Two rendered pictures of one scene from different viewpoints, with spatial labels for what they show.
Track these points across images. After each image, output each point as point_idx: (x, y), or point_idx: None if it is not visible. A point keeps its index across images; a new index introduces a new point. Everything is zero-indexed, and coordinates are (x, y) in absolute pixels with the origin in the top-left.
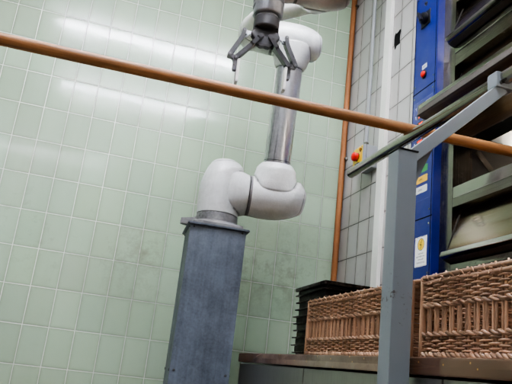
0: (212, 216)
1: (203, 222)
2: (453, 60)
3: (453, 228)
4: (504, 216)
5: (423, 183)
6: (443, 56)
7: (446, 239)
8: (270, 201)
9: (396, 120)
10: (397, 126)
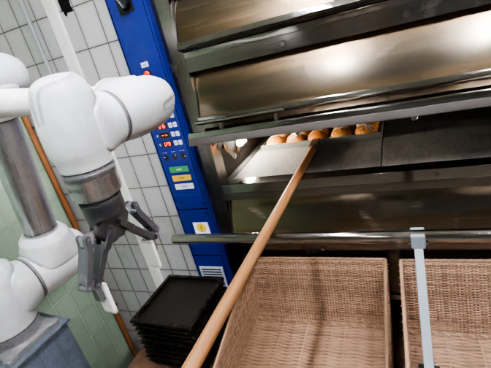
0: (21, 339)
1: (18, 355)
2: (184, 66)
3: (229, 214)
4: (286, 214)
5: (186, 181)
6: (166, 56)
7: (225, 222)
8: (66, 274)
9: (267, 231)
10: (269, 236)
